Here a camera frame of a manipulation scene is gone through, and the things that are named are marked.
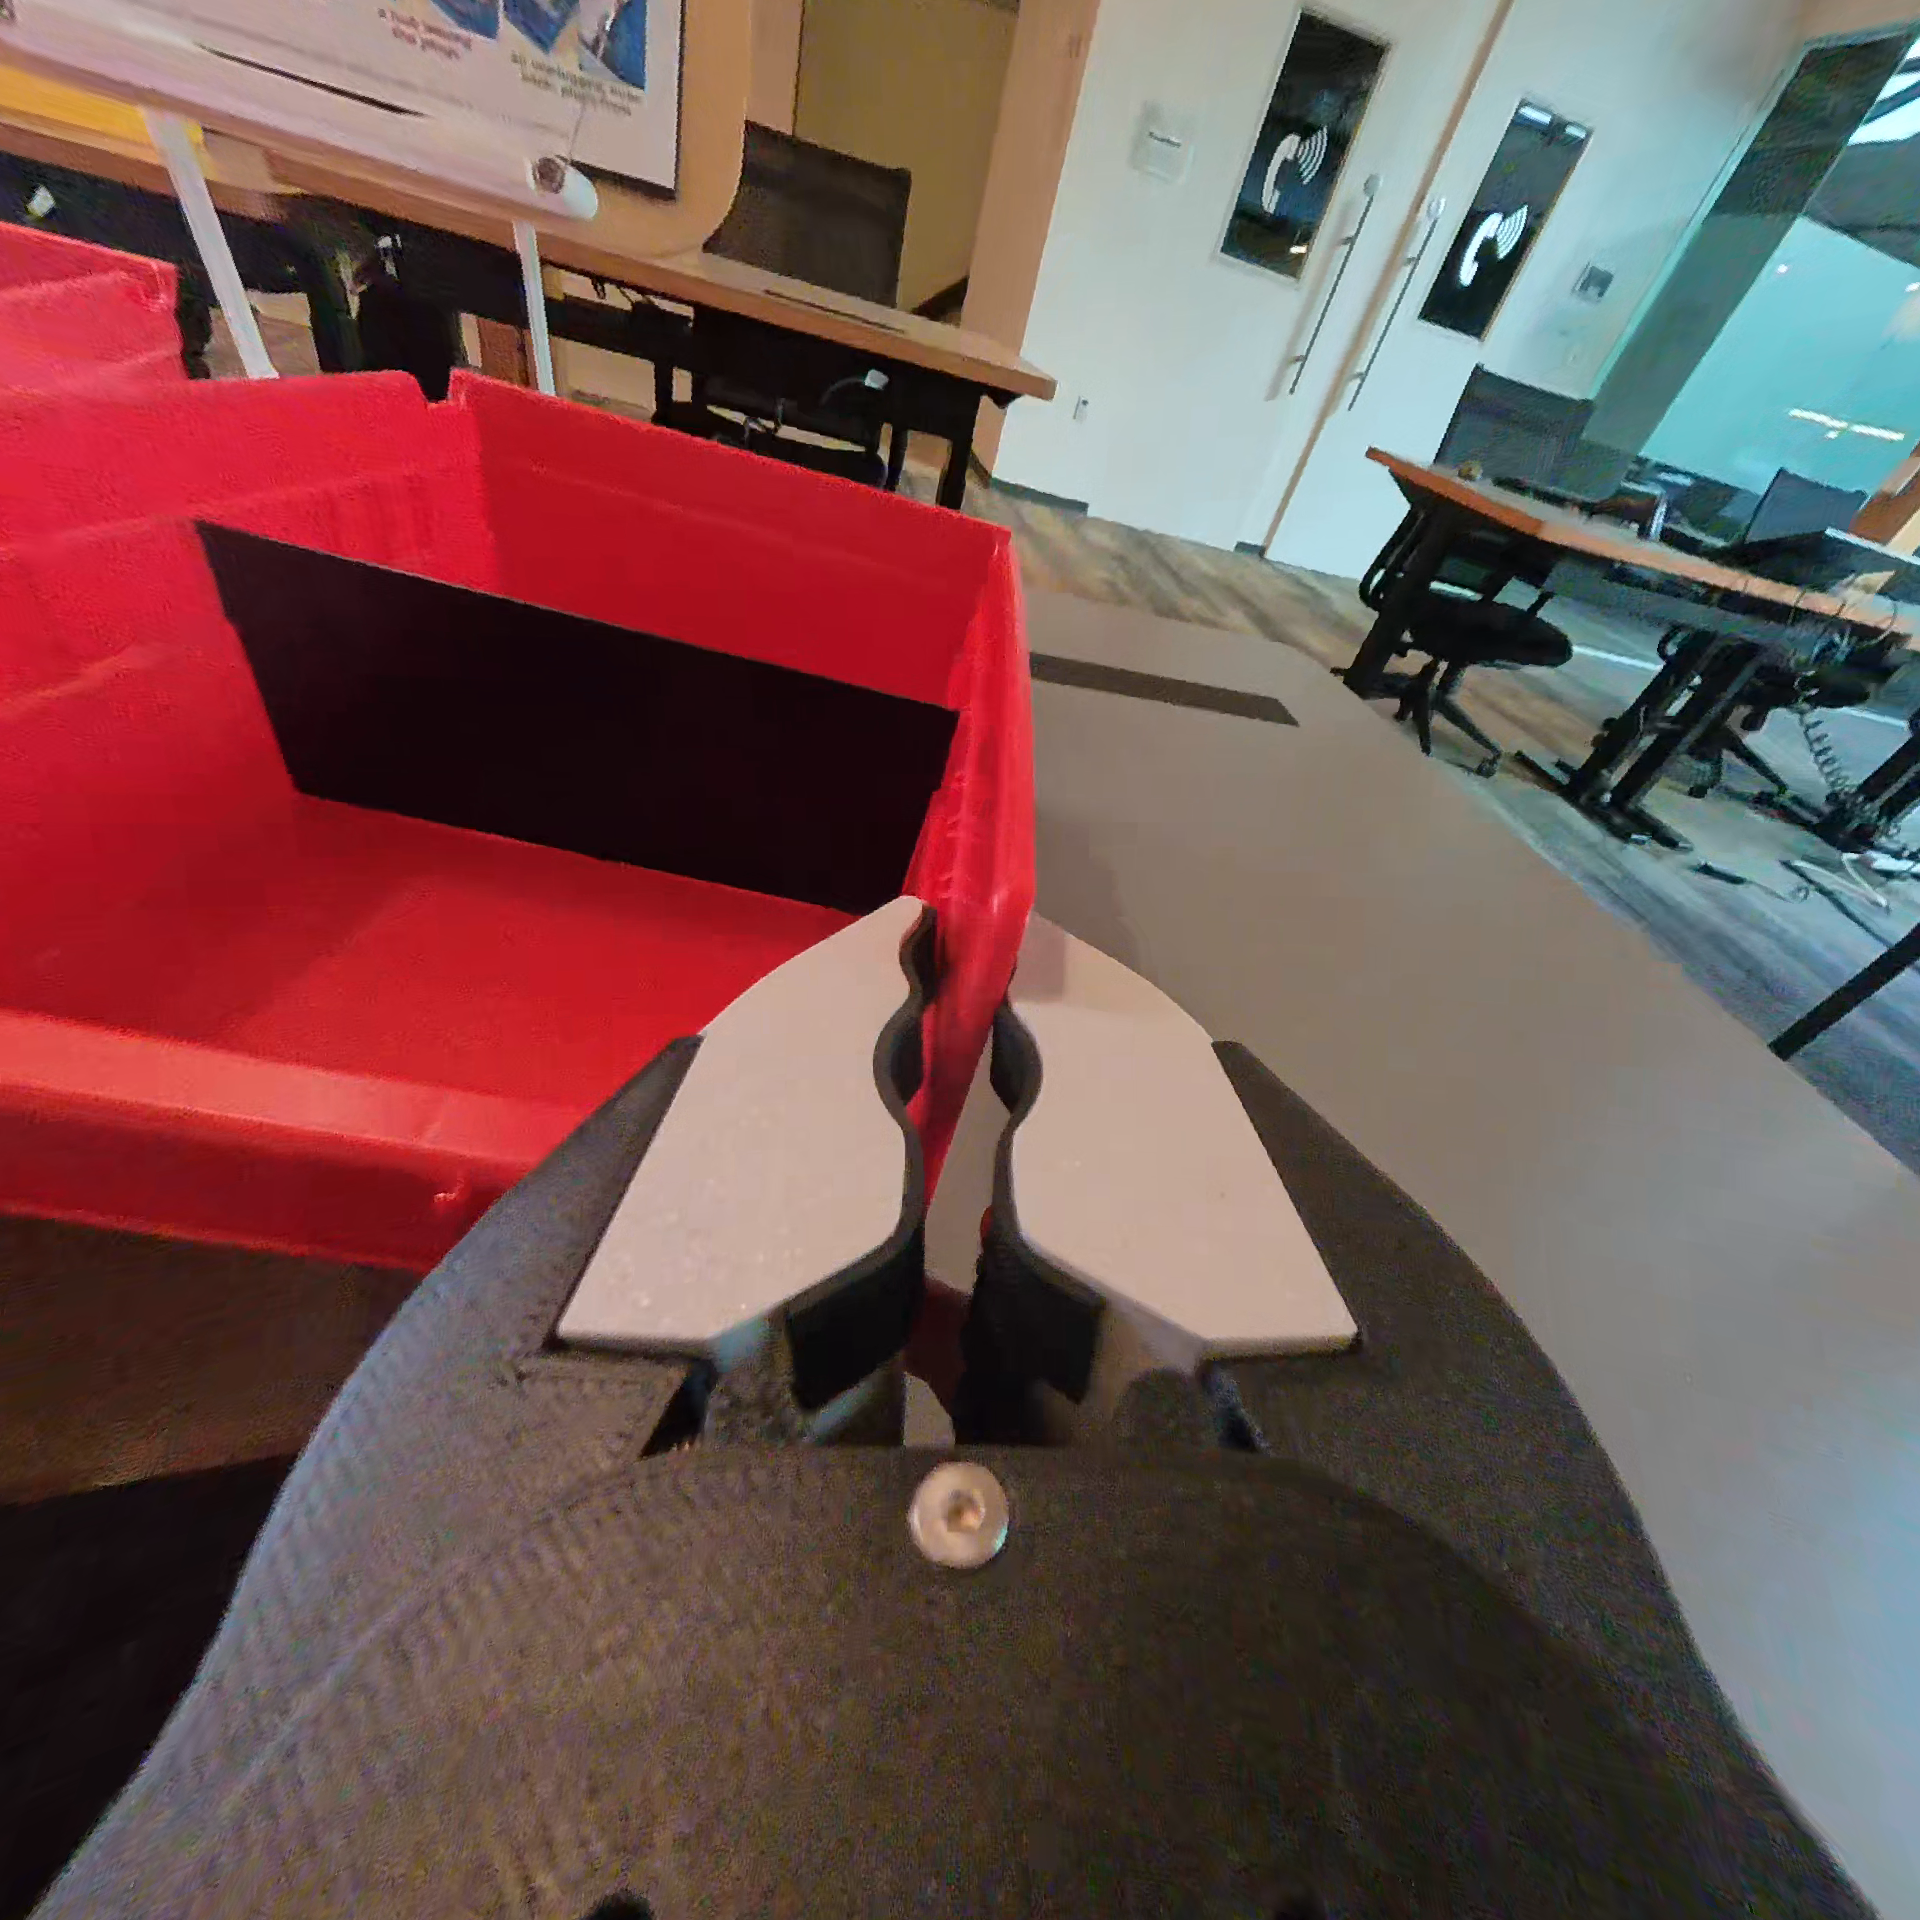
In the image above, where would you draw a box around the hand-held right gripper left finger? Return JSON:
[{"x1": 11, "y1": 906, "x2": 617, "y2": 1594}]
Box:
[{"x1": 555, "y1": 895, "x2": 941, "y2": 1409}]

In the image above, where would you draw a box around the black office chair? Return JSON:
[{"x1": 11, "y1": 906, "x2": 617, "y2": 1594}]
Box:
[
  {"x1": 702, "y1": 121, "x2": 915, "y2": 454},
  {"x1": 1340, "y1": 569, "x2": 1577, "y2": 774}
]

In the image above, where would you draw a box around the phone icon glass door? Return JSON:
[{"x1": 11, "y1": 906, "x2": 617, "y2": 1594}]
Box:
[
  {"x1": 1417, "y1": 97, "x2": 1594, "y2": 341},
  {"x1": 1220, "y1": 6, "x2": 1391, "y2": 281}
]

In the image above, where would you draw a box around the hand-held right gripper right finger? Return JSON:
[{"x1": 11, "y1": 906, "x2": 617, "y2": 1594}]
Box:
[{"x1": 976, "y1": 914, "x2": 1364, "y2": 1413}]

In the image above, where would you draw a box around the black disc-top stand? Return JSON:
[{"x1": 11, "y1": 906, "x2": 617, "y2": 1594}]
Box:
[{"x1": 1768, "y1": 918, "x2": 1920, "y2": 1059}]

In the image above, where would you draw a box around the wooden office desk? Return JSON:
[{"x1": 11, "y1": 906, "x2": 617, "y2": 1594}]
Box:
[
  {"x1": 539, "y1": 248, "x2": 1059, "y2": 512},
  {"x1": 1365, "y1": 446, "x2": 1920, "y2": 848}
]

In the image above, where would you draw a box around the instruction poster on stand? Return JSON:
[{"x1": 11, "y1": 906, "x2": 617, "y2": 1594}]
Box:
[{"x1": 0, "y1": 0, "x2": 752, "y2": 399}]

